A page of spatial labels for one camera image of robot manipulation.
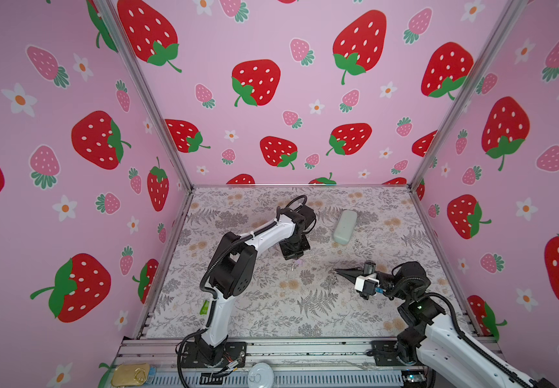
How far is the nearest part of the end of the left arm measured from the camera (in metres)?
0.80

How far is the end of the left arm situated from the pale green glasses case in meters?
0.21

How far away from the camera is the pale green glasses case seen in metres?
1.01
